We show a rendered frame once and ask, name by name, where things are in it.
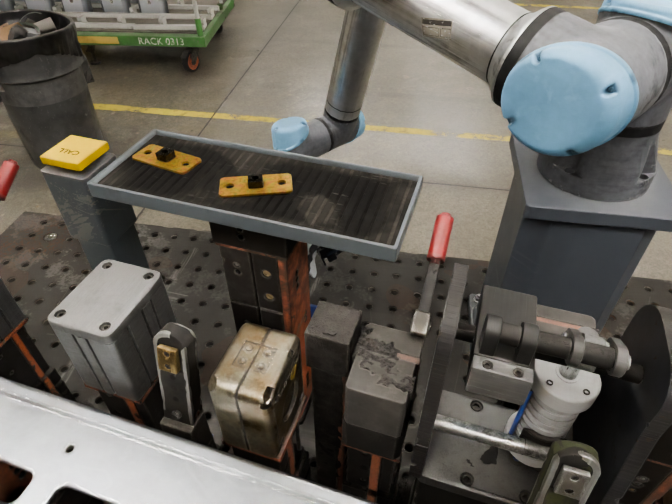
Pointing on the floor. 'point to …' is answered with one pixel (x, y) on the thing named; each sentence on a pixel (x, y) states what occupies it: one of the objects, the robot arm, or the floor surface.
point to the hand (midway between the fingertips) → (344, 252)
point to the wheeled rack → (151, 26)
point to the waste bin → (45, 80)
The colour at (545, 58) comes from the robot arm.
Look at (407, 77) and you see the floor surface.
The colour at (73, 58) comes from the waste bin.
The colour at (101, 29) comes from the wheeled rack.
